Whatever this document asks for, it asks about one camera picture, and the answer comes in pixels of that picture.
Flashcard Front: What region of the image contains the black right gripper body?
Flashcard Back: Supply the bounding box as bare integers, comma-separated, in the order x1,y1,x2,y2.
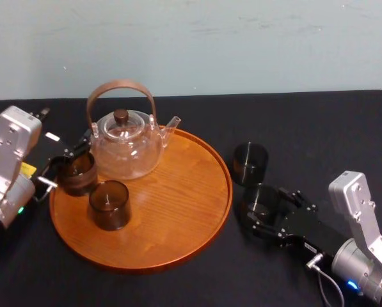
273,206,348,267

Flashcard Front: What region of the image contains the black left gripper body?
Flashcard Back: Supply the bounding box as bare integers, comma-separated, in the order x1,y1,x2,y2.
20,131,75,200

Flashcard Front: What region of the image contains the dark glass with wooden band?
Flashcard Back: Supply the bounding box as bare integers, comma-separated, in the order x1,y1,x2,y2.
56,152,99,197

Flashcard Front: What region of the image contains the dark smoked glass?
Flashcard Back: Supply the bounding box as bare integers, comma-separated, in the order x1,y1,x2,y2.
243,184,286,228
232,142,270,187
87,180,132,232

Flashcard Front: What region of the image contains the round wooden tray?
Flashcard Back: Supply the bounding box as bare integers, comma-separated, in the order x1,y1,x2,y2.
49,125,234,275

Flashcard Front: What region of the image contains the glass teapot lid, wooden knob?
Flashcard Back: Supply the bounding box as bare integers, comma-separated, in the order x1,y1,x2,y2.
106,108,145,134

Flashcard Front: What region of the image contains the black tablecloth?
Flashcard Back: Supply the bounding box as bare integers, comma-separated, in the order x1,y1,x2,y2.
0,89,382,307

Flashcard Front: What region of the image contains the left gripper cable, silver plug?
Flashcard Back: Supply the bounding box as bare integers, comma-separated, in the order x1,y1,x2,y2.
35,177,59,203

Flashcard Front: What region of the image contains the gripper cable, silver plug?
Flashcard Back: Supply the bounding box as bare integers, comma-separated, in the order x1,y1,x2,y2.
35,177,59,203
306,251,339,307

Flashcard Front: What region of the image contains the right gripper cable, silver plug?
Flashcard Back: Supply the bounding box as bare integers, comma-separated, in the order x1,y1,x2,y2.
306,251,339,307

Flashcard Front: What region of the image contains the glass teapot with wooden handle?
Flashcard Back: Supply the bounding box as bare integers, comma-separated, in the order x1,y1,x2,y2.
86,79,182,180

